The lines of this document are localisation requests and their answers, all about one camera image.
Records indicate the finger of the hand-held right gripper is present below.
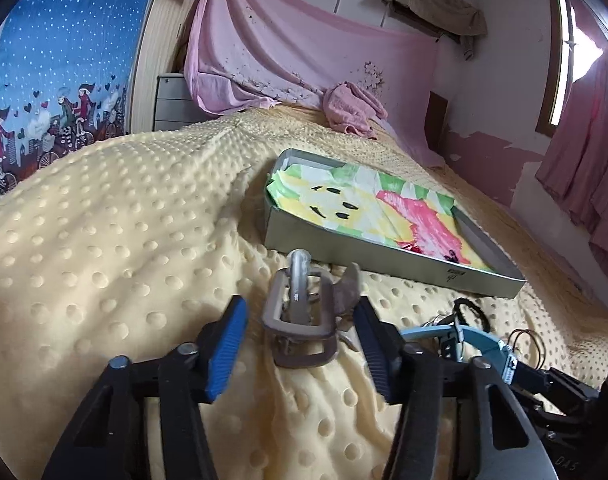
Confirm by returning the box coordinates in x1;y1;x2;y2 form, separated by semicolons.
508;357;602;411

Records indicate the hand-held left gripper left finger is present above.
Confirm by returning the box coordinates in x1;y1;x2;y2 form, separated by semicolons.
41;295;249;480

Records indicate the blue printed wardrobe cover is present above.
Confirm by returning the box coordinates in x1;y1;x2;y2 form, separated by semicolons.
0;0;159;211

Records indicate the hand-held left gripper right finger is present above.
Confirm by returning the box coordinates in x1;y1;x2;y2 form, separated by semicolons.
352;296;557;480

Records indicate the cartoon printed cloth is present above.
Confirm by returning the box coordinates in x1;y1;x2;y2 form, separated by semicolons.
265;160;499;272

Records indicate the black hair tie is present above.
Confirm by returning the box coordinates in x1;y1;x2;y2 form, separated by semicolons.
453;298;492;335

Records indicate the grey drawer cabinet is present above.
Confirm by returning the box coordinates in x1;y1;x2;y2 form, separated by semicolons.
153;74;205;132

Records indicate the grey metal tray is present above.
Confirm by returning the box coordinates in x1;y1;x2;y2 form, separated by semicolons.
263;147;528;300

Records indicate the taupe rectangular hair clip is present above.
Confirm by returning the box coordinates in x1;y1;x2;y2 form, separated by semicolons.
261;249;341;368

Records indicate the brown claw hair clip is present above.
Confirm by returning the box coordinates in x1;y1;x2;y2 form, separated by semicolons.
333;262;363;321

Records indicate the wooden framed window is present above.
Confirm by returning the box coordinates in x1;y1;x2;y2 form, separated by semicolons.
536;0;604;138

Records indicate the yellow dotted blanket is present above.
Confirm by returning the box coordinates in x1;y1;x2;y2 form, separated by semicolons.
0;105;608;480

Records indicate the wooden wardrobe panel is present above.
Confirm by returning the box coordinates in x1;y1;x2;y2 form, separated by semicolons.
126;0;199;136

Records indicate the pink curtain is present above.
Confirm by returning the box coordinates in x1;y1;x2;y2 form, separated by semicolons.
535;45;608;291

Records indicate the brown draped cloth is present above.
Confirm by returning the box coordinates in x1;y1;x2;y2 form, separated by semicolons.
381;0;488;61

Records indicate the pink hanging sheet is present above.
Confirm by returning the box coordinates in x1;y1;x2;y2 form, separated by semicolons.
183;0;447;168

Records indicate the pink crumpled towel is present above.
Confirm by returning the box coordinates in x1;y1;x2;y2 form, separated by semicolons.
323;82;389;138

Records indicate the blue hair clip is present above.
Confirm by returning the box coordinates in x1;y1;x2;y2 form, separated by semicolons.
401;322;517;386

